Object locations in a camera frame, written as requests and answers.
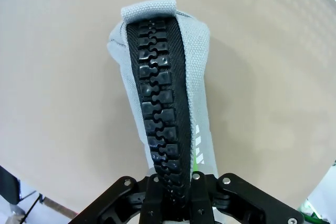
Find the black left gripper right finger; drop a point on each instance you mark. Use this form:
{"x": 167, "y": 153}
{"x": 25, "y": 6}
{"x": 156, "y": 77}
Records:
{"x": 236, "y": 197}

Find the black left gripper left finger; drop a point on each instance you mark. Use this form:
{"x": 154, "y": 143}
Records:
{"x": 123, "y": 203}

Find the grey pouch with black zipper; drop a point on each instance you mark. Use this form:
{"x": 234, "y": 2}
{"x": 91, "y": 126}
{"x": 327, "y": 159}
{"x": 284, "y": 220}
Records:
{"x": 160, "y": 82}

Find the green object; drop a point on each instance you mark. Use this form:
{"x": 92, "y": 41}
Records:
{"x": 312, "y": 213}

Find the black stand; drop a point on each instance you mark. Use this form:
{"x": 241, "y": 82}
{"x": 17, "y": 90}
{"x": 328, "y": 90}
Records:
{"x": 9, "y": 184}

